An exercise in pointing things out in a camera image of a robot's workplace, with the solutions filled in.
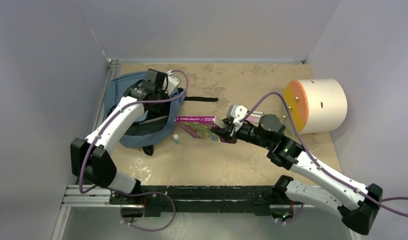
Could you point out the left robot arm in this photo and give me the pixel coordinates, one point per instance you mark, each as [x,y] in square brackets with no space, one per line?
[94,164]

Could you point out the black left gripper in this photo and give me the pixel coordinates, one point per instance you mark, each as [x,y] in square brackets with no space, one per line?
[165,95]

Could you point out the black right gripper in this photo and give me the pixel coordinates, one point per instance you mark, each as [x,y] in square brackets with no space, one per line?
[232,132]

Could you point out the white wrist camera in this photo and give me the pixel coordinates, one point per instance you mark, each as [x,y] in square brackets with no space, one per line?
[235,114]
[170,83]

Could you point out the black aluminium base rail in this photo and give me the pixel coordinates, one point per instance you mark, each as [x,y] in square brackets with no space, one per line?
[260,200]

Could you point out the blue student backpack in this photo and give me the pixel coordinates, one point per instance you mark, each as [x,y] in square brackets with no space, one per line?
[133,120]

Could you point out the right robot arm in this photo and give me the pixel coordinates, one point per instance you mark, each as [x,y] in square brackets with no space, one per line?
[348,199]

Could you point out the cream cylinder with orange face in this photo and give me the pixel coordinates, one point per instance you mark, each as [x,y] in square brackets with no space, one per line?
[316,105]

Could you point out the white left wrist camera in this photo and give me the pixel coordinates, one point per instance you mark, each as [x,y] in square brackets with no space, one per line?
[170,83]

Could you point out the small glue bottle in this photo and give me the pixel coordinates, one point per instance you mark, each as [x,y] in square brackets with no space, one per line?
[176,138]

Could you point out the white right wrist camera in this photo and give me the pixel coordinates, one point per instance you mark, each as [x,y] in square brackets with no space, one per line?
[235,114]

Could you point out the purple activity booklet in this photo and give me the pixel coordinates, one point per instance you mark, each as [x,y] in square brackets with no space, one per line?
[200,127]

